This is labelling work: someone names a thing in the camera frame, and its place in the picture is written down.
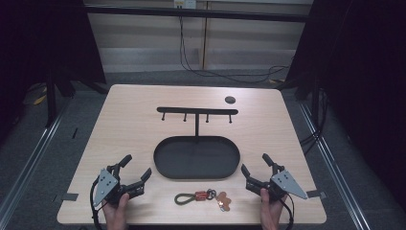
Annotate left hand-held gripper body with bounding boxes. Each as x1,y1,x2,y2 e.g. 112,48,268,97
92,164,147,207

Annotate black horizontal metal bar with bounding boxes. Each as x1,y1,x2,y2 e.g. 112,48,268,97
83,5,309,23

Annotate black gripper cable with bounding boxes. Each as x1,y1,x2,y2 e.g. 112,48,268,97
89,176,105,230
281,193,295,230

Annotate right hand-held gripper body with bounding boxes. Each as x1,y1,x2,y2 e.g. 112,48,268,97
245,164,309,203

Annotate metal floor rail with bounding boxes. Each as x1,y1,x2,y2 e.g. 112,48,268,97
298,101,372,230
0,103,66,222

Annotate white wall power outlet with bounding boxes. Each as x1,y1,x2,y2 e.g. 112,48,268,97
172,0,197,10

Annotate bundle of black cables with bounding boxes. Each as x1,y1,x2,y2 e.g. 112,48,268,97
299,88,330,156

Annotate green loop keychain with bear tag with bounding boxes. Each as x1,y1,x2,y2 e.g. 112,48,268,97
173,188,233,213

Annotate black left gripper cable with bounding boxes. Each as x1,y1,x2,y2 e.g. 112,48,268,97
89,176,105,230

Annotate person's right hand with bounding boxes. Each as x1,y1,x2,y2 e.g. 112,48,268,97
259,187,288,230

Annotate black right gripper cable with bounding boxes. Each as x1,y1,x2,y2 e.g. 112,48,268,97
281,193,295,230

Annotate black curtain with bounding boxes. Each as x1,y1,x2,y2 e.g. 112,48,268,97
0,0,107,143
284,0,406,205

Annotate person's left hand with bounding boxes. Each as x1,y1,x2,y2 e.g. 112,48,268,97
101,192,131,230

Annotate black metal stand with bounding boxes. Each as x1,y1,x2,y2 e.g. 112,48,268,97
44,71,59,128

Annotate black key rack with tray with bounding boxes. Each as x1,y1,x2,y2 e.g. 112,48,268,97
152,106,241,180

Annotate long black floor cable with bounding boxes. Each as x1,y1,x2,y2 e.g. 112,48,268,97
178,14,292,85

